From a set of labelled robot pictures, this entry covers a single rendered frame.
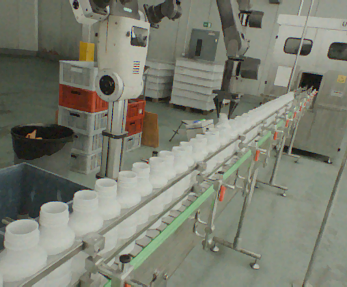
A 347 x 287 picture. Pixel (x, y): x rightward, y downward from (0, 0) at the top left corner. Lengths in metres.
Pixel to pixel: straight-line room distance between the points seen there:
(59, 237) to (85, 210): 0.06
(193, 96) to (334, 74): 3.31
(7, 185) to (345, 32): 4.99
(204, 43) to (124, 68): 10.25
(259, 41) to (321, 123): 6.18
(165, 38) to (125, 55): 10.92
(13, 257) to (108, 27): 1.25
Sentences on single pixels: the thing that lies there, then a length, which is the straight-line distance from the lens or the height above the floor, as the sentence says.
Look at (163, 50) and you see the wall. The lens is 12.46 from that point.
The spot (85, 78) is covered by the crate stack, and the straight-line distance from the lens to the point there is 3.27.
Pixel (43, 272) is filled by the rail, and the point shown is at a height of 1.11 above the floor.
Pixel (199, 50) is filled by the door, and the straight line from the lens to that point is 11.79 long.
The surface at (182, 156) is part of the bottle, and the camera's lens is 0.80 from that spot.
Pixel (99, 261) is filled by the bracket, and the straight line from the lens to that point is 0.53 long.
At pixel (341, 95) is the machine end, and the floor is 1.07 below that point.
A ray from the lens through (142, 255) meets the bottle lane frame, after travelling 0.69.
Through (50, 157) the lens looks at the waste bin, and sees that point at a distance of 2.55.
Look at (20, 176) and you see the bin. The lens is 1.24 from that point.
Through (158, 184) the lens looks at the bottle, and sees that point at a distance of 0.70.
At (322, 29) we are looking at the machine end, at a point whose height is 1.95.
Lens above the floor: 1.41
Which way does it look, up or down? 18 degrees down
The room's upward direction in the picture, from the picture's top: 9 degrees clockwise
